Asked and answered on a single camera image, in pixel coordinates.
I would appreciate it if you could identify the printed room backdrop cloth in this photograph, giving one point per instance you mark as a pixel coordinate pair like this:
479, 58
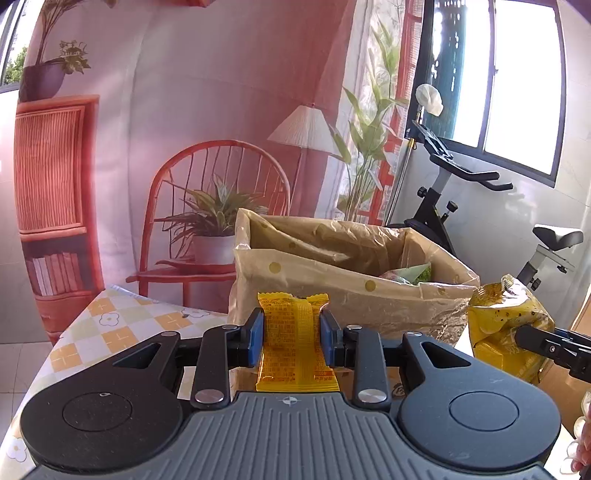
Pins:
125, 107

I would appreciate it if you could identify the green snack packet in box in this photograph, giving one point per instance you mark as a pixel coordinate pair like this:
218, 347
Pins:
412, 275

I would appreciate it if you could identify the person's right hand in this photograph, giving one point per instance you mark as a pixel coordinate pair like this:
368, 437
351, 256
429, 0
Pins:
581, 457

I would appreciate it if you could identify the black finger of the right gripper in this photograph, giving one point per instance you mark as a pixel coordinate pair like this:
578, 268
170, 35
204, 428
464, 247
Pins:
567, 349

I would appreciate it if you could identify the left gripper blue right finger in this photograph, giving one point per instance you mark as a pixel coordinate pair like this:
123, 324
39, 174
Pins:
360, 350

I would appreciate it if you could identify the black exercise bike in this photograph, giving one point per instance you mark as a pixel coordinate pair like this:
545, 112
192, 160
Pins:
429, 221

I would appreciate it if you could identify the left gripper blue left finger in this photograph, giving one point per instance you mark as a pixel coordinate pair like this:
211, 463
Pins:
220, 350

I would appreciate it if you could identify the yellow snack packet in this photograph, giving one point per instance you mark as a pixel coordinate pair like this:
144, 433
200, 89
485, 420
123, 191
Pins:
292, 359

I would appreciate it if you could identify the yellow crinkled snack bag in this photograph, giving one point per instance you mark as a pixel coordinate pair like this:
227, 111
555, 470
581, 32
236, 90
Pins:
495, 312

